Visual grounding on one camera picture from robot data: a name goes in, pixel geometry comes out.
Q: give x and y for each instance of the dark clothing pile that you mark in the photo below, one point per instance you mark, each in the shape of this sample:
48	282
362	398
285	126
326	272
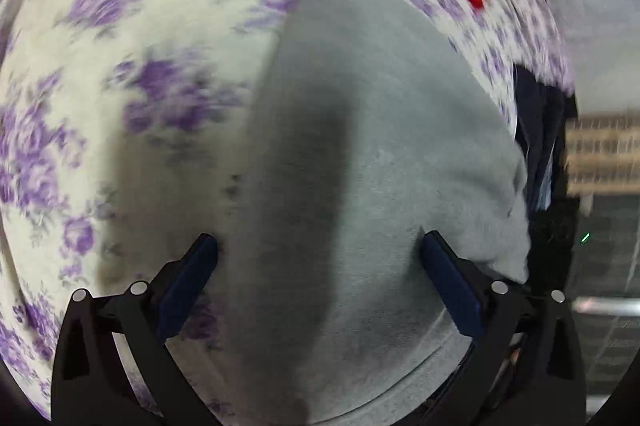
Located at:
542	130

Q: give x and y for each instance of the light wooden slatted furniture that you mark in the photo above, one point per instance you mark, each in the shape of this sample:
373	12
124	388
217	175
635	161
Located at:
605	150

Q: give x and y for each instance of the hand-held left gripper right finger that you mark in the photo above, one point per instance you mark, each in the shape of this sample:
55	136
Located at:
452	286

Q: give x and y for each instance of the purple floral bed sheet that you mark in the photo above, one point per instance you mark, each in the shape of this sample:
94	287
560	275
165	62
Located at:
125	30

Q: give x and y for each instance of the metal rail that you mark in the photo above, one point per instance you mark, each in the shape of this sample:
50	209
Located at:
607	306

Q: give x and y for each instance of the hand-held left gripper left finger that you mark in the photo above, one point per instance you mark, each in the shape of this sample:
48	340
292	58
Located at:
192	281

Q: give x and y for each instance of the gray pants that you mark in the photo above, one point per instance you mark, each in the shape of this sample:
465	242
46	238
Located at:
375	130

